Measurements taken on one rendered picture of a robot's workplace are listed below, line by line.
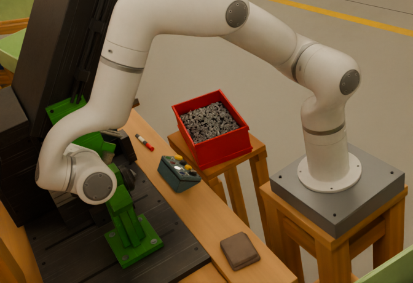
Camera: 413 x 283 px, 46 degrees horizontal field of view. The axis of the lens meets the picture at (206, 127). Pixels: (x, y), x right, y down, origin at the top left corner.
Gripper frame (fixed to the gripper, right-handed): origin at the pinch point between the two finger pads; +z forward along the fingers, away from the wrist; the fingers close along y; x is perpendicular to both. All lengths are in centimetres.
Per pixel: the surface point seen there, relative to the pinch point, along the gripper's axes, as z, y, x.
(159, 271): -12.6, -30.9, 21.9
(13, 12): 305, 10, -42
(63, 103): 17.9, 2.8, -9.5
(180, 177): 9.2, -37.3, -0.7
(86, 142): 17.9, -7.9, -0.8
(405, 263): -51, -70, -7
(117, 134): 34.3, -21.2, -4.4
